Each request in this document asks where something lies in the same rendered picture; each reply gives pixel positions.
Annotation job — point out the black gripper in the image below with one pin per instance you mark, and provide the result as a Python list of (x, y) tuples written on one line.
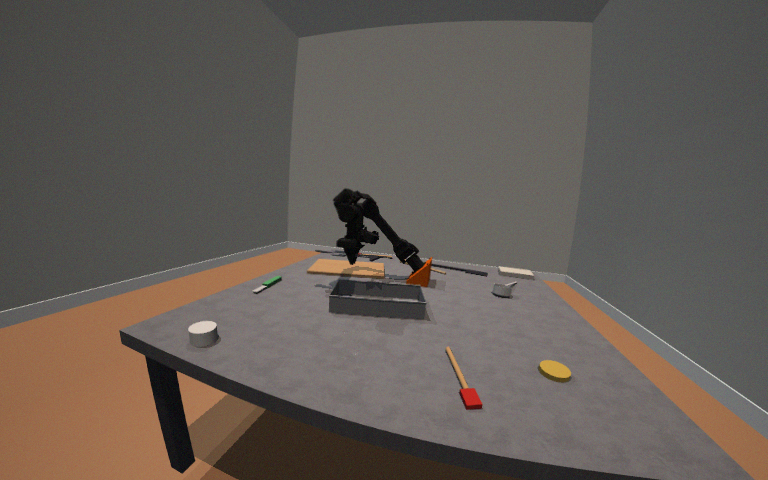
[(351, 243)]

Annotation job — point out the yellow flat disc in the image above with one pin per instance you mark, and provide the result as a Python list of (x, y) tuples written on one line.
[(554, 371)]

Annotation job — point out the short grey cylinder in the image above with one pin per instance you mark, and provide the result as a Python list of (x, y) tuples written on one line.
[(203, 333)]

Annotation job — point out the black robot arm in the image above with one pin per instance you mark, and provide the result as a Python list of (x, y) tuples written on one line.
[(348, 212)]

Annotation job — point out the grey saucepan with long handle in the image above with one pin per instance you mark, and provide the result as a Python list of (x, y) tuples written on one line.
[(504, 290)]

